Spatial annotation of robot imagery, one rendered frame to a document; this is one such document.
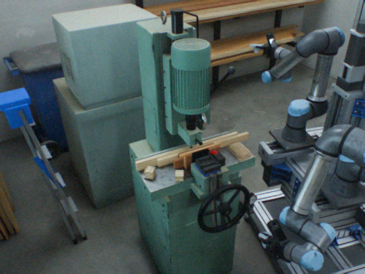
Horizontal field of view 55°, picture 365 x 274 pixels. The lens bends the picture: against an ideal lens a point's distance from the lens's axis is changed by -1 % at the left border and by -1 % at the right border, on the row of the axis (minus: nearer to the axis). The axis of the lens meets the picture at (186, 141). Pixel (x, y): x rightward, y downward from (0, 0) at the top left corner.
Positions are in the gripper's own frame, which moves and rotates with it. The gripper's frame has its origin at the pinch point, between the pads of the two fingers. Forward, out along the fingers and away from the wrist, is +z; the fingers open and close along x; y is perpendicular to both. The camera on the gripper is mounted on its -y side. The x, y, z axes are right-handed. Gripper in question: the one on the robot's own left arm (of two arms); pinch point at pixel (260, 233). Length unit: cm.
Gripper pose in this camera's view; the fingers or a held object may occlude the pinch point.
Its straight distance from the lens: 170.7
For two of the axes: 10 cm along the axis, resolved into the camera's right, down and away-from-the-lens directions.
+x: 8.9, -2.6, 3.7
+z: -3.9, -0.2, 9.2
